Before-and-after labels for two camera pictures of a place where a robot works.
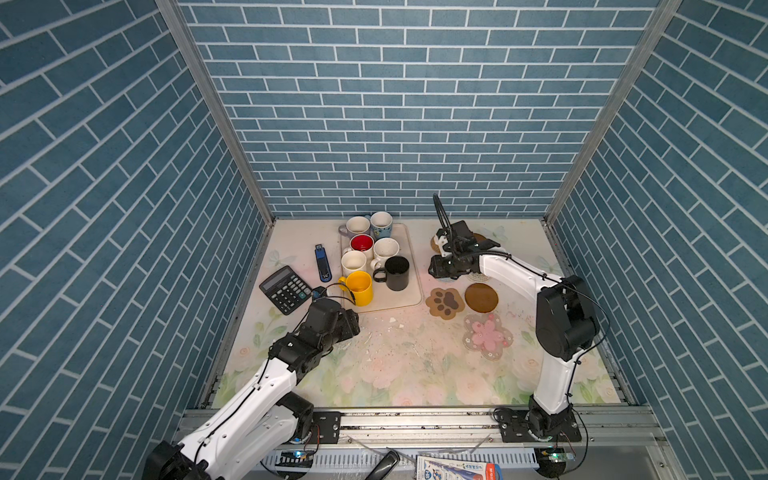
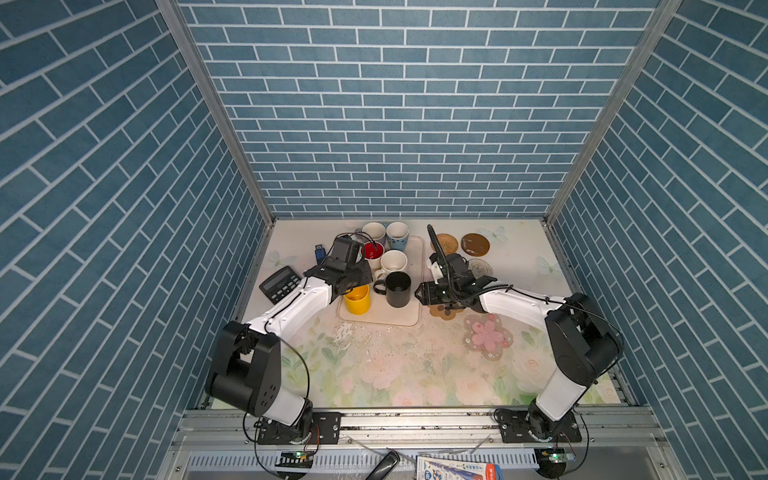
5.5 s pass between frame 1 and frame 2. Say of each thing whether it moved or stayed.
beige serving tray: moved
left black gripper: moved
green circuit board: stayed
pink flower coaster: stayed
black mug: moved
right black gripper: moved
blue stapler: stayed
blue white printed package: stayed
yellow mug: moved
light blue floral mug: moved
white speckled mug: moved
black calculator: stayed
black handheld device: stayed
